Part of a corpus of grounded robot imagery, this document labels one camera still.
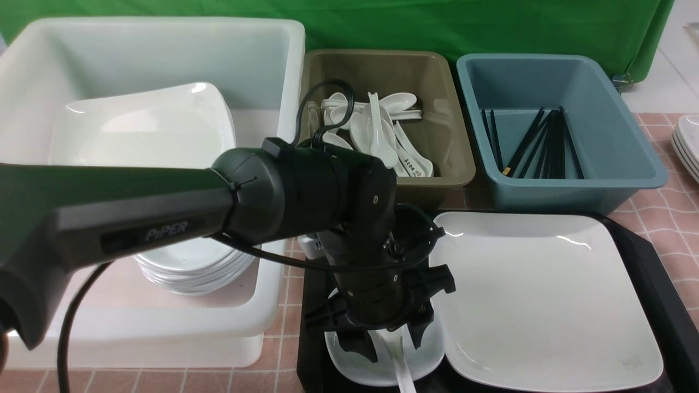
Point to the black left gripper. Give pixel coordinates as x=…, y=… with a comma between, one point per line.
x=382, y=281

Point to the white soup spoon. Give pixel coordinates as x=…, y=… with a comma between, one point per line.
x=394, y=344

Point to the large white square plate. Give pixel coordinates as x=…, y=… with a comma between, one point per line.
x=542, y=303

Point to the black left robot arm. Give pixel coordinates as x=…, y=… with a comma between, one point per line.
x=316, y=206

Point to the pile of white soup spoons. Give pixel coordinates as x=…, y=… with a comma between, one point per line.
x=375, y=128

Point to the olive brown plastic bin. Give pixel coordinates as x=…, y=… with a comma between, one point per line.
x=441, y=136

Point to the stack of white bowls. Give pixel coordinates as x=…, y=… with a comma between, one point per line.
x=195, y=267

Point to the black chopsticks with gold ends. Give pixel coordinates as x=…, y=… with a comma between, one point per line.
x=543, y=152

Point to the teal blue plastic bin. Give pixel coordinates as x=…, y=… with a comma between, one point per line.
x=616, y=157

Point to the stack of white square plates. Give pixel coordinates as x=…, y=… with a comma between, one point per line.
x=186, y=126

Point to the large white plastic tub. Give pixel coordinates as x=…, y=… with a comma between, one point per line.
x=125, y=321

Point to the black serving tray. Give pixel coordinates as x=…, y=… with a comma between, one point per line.
x=671, y=323

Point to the white plates at right edge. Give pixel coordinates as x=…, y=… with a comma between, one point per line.
x=685, y=143

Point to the green backdrop cloth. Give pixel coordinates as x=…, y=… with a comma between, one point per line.
x=622, y=36

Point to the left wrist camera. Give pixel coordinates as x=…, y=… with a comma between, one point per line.
x=311, y=246

